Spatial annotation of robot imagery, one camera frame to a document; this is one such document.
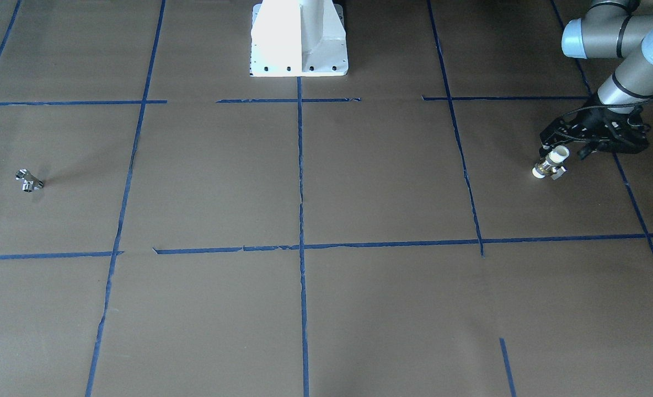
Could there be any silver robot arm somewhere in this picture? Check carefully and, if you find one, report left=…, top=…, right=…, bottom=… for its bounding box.
left=539, top=1, right=653, bottom=158

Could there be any chrome pipe fitting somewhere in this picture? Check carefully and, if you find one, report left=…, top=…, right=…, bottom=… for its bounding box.
left=15, top=169, right=44, bottom=192

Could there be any white PPR valve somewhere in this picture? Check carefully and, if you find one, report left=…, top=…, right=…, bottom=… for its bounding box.
left=531, top=145, right=570, bottom=180

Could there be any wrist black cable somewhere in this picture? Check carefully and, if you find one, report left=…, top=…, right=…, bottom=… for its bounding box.
left=558, top=88, right=653, bottom=138

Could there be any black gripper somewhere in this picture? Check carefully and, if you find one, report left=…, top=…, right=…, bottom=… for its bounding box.
left=540, top=106, right=650, bottom=160

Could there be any white pedestal column base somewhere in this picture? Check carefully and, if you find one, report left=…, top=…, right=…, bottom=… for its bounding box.
left=249, top=1, right=349, bottom=78

